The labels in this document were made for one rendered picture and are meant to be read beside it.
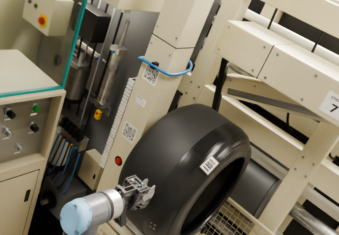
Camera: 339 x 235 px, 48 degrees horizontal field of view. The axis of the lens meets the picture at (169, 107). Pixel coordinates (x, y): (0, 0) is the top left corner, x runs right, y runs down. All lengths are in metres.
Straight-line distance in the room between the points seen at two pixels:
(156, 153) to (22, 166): 0.71
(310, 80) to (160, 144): 0.60
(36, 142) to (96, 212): 0.84
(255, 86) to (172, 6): 0.54
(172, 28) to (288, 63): 0.46
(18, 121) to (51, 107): 0.16
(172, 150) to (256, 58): 0.51
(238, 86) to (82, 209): 0.97
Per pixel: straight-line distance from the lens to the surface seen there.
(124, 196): 1.17
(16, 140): 1.77
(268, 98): 1.69
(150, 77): 1.51
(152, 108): 1.53
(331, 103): 1.47
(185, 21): 1.40
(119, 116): 1.68
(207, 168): 1.31
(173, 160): 1.32
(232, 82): 1.76
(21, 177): 1.87
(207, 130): 1.38
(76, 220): 1.06
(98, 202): 1.09
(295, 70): 1.49
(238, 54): 1.58
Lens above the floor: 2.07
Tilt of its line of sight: 26 degrees down
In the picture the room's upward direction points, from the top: 23 degrees clockwise
